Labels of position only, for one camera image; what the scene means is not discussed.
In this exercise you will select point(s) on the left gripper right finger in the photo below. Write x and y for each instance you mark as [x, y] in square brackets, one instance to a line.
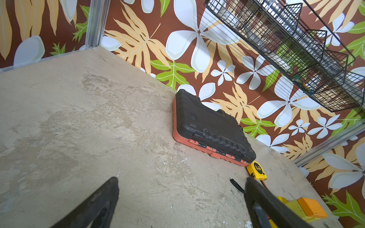
[262, 206]

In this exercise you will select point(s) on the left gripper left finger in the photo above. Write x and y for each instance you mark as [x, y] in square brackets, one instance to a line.
[96, 211]

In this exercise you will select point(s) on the lime small cube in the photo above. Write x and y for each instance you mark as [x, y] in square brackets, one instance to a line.
[282, 199]

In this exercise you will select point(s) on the lime cube block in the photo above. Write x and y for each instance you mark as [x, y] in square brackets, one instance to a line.
[297, 209]

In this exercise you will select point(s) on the orange bar block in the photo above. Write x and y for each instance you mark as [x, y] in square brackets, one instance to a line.
[312, 208]

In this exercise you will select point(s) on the yellow tape measure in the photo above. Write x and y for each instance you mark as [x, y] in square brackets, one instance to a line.
[256, 171]

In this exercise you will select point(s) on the black tool case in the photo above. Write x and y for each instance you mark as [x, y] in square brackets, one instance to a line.
[212, 132]

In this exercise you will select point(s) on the black wire basket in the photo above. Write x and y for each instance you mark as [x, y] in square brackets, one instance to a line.
[275, 30]

